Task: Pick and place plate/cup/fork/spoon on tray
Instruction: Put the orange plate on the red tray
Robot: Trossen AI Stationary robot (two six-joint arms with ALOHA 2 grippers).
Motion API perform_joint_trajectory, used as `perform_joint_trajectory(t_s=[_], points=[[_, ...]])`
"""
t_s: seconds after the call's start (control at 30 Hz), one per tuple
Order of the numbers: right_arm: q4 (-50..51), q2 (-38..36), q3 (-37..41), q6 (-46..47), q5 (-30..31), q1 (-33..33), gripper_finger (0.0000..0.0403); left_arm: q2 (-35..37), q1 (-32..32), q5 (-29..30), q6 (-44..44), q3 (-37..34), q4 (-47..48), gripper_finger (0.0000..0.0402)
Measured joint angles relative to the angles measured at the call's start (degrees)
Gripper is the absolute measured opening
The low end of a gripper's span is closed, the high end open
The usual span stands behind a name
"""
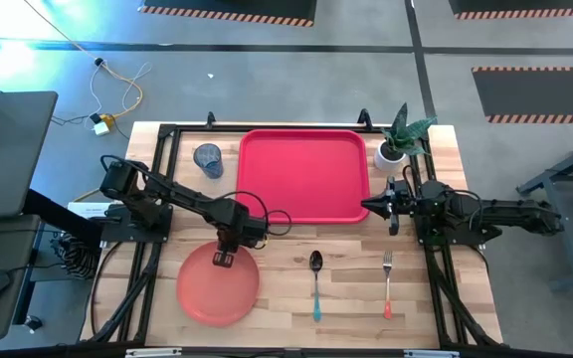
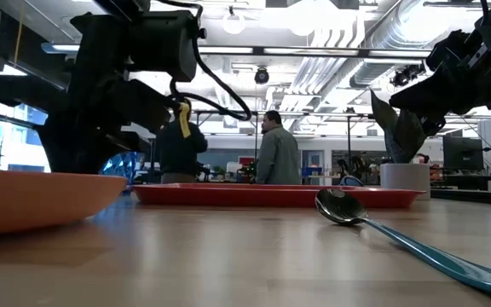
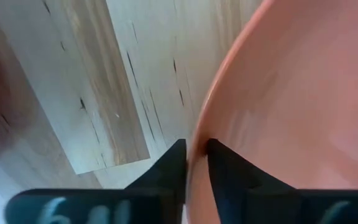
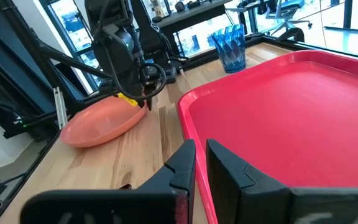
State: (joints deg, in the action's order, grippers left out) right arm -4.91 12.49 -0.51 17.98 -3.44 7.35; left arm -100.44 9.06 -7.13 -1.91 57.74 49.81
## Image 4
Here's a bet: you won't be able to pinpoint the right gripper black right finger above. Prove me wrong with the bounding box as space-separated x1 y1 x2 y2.
206 138 358 224

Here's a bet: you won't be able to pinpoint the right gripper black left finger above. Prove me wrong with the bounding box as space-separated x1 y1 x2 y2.
19 139 197 224

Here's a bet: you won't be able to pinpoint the black desk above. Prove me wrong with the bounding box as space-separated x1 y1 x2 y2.
152 0 233 57

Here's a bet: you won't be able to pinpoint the white metal strips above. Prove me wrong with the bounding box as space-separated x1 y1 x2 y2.
53 86 69 131

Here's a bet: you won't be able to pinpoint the yellow tape piece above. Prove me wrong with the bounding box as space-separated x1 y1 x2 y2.
117 92 139 108

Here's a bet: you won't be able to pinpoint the black diagonal frame strut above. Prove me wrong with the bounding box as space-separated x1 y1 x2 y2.
37 40 113 80

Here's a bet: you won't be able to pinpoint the office chair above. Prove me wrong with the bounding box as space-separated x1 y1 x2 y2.
268 0 313 35

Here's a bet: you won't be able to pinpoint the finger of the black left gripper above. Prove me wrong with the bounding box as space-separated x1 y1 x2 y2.
143 88 154 111

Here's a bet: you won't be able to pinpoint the orange plastic plate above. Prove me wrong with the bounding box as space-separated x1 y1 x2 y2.
60 95 149 149

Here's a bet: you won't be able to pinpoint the black looped cable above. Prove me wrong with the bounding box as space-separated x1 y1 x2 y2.
104 37 168 101

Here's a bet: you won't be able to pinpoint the red plastic tray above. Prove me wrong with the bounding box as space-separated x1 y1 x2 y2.
177 49 358 224

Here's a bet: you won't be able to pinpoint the black side panel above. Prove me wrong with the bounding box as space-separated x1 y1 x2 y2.
0 7 57 118

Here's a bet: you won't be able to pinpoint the blue crinkled plastic bag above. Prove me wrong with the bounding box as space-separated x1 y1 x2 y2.
210 24 247 74

